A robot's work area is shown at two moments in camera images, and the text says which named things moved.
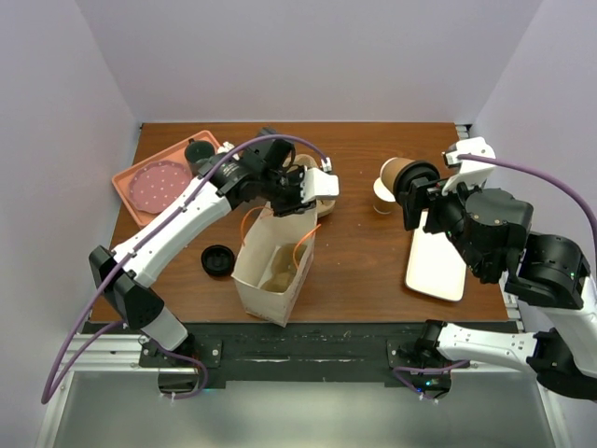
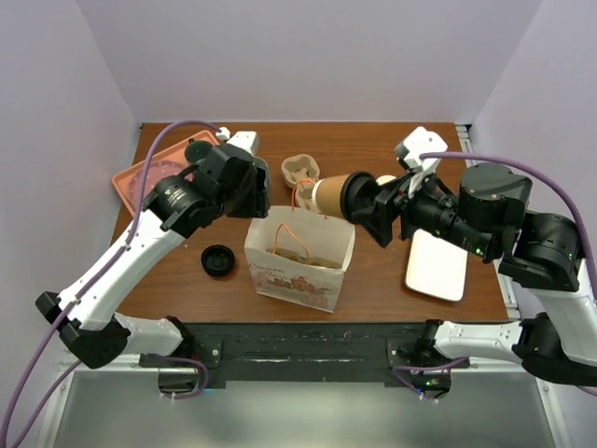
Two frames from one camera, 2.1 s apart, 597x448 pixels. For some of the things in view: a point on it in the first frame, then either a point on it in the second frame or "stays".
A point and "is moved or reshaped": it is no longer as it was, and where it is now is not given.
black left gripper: [295, 205] to [258, 203]
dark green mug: [198, 149] stays
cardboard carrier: [284, 268] to [312, 260]
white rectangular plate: [437, 267] stays
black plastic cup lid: [410, 170] to [358, 192]
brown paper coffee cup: [389, 168] to [326, 195]
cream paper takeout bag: [298, 228] is moved or reshaped
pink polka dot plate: [156, 186] stays
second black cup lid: [217, 260] stays
